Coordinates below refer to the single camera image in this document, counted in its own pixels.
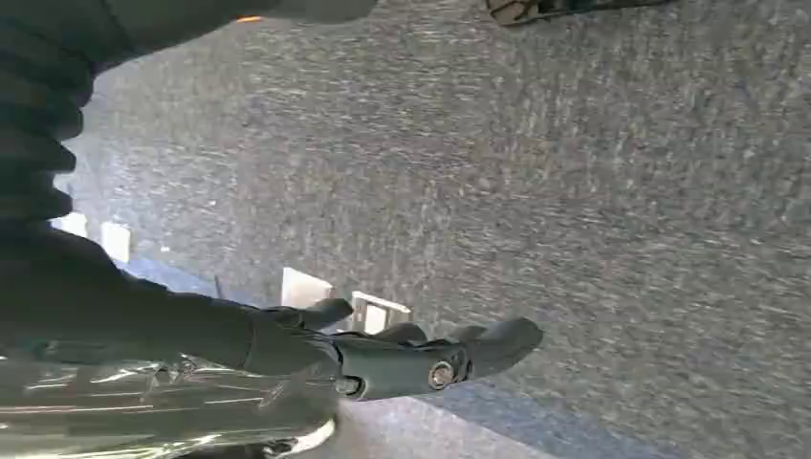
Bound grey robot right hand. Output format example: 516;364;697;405
0;0;545;459

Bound black robot foot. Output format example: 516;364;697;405
486;0;673;27

